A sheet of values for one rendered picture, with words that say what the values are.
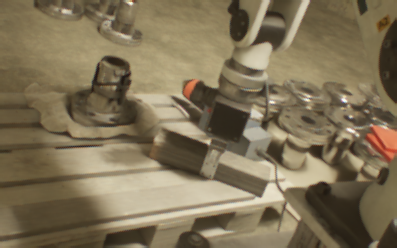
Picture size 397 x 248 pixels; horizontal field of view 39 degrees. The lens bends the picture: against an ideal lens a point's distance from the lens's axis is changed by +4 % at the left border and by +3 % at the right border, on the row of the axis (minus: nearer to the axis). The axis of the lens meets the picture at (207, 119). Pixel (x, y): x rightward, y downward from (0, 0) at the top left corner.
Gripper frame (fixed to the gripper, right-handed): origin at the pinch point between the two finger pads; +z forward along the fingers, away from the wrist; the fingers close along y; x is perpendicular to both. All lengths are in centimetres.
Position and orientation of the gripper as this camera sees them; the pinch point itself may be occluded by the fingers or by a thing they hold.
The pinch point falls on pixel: (211, 159)
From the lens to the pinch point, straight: 206.9
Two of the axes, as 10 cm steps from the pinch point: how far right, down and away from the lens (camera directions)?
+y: 1.5, -4.1, 9.0
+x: -9.4, -3.4, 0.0
